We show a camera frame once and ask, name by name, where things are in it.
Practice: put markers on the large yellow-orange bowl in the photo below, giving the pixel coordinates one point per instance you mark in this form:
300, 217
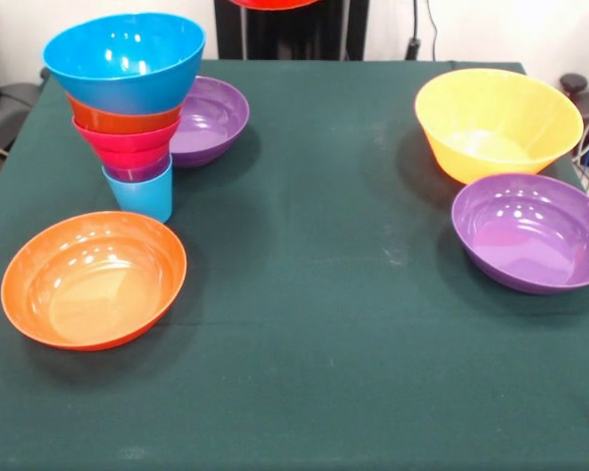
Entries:
496, 108

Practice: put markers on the blue plastic cup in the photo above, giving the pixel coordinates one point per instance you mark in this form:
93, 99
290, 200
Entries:
142, 198

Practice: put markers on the blue plastic bowl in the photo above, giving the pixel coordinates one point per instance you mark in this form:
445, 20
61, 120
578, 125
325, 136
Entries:
127, 88

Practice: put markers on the dark green tablecloth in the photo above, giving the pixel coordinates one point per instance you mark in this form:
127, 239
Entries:
275, 368

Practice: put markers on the pink plastic bowl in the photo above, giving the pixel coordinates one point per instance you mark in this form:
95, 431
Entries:
127, 147

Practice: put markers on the purple plastic bowl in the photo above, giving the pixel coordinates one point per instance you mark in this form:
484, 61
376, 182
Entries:
530, 235
216, 118

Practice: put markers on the wide red-orange bowl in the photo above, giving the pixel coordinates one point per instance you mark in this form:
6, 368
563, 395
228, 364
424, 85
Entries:
93, 289
275, 4

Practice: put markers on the purple plastic cup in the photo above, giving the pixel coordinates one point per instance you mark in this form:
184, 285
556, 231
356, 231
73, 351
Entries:
137, 172

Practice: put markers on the small deep orange bowl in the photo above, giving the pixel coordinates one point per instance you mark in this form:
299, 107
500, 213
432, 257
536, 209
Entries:
123, 122

